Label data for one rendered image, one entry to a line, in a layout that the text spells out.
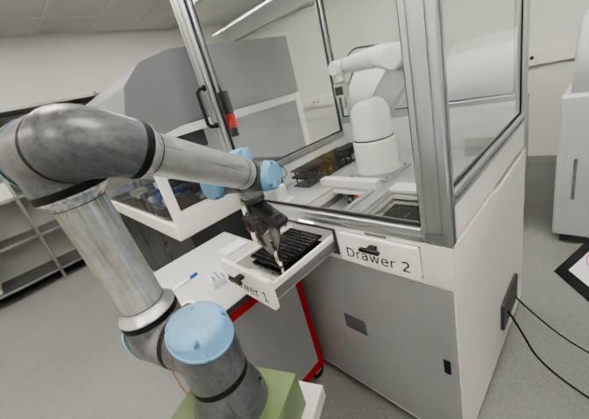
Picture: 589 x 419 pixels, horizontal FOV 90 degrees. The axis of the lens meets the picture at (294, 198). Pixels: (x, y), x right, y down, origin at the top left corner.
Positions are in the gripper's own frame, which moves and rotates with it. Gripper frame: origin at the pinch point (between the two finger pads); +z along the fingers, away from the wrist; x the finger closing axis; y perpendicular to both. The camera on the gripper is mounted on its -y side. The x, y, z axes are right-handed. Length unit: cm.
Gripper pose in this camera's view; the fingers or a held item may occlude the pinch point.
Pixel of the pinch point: (275, 250)
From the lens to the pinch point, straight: 100.4
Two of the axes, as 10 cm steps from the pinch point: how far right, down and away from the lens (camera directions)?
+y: -6.9, -0.9, 7.2
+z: 2.6, 9.0, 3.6
